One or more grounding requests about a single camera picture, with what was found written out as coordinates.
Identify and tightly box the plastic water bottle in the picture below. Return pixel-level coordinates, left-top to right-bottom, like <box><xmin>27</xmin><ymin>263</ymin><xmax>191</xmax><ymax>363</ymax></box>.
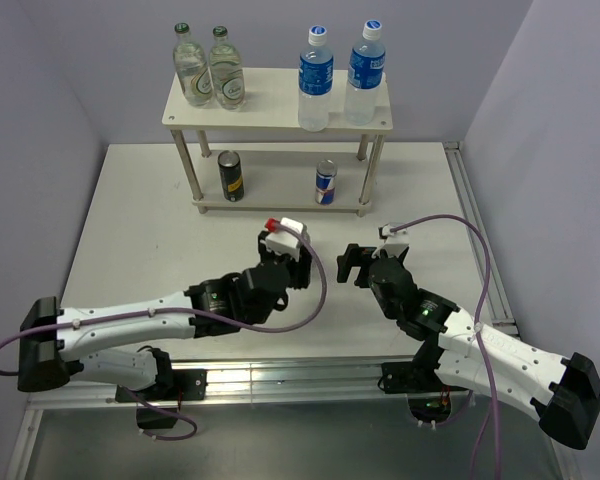
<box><xmin>298</xmin><ymin>25</ymin><xmax>334</xmax><ymax>132</ymax></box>
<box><xmin>344</xmin><ymin>19</ymin><xmax>386</xmax><ymax>126</ymax></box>

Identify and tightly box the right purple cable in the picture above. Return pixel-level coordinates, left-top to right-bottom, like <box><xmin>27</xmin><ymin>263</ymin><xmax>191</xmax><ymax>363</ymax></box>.
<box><xmin>389</xmin><ymin>214</ymin><xmax>504</xmax><ymax>480</ymax></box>

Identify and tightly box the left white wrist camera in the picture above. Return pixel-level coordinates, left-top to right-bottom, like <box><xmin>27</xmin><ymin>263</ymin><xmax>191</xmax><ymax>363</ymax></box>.
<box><xmin>263</xmin><ymin>217</ymin><xmax>310</xmax><ymax>262</ymax></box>

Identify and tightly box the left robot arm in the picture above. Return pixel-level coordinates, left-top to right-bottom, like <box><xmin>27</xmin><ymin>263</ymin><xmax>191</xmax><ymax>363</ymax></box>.
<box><xmin>17</xmin><ymin>230</ymin><xmax>312</xmax><ymax>399</ymax></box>

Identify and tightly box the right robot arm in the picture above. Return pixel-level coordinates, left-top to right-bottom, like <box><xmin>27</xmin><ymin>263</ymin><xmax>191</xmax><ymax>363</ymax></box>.
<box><xmin>337</xmin><ymin>244</ymin><xmax>600</xmax><ymax>450</ymax></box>

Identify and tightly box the left glass bottle green cap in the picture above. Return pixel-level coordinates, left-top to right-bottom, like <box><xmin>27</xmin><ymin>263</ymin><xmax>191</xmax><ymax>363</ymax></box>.
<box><xmin>172</xmin><ymin>22</ymin><xmax>212</xmax><ymax>107</ymax></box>

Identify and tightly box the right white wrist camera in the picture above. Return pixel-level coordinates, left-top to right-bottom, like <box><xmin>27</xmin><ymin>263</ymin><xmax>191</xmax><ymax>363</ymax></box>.
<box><xmin>373</xmin><ymin>223</ymin><xmax>410</xmax><ymax>262</ymax></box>

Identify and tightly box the glass bottle green cap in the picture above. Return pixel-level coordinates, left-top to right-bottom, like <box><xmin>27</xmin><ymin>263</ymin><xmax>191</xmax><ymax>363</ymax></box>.
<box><xmin>209</xmin><ymin>25</ymin><xmax>246</xmax><ymax>110</ymax></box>
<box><xmin>172</xmin><ymin>22</ymin><xmax>212</xmax><ymax>107</ymax></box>

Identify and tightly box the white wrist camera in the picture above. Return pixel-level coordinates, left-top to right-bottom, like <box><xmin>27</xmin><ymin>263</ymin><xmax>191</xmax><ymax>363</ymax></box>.
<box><xmin>373</xmin><ymin>223</ymin><xmax>410</xmax><ymax>262</ymax></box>
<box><xmin>263</xmin><ymin>217</ymin><xmax>310</xmax><ymax>262</ymax></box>

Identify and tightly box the aluminium side rail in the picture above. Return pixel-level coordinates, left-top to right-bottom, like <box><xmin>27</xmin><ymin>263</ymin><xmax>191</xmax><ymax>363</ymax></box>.
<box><xmin>442</xmin><ymin>140</ymin><xmax>519</xmax><ymax>336</ymax></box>

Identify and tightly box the blue red bull can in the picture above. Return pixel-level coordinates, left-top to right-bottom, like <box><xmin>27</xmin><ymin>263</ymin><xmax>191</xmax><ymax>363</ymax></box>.
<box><xmin>315</xmin><ymin>159</ymin><xmax>337</xmax><ymax>205</ymax></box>

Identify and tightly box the right glass bottle green cap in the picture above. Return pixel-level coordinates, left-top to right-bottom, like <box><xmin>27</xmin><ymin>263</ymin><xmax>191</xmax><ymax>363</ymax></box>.
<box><xmin>209</xmin><ymin>25</ymin><xmax>246</xmax><ymax>110</ymax></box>

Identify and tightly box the aluminium front rail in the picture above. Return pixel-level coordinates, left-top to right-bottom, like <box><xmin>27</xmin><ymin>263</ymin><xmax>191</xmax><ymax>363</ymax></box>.
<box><xmin>27</xmin><ymin>357</ymin><xmax>481</xmax><ymax>411</ymax></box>

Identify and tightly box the black gold can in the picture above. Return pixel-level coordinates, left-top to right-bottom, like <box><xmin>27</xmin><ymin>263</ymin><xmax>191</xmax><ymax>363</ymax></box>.
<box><xmin>217</xmin><ymin>150</ymin><xmax>244</xmax><ymax>202</ymax></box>

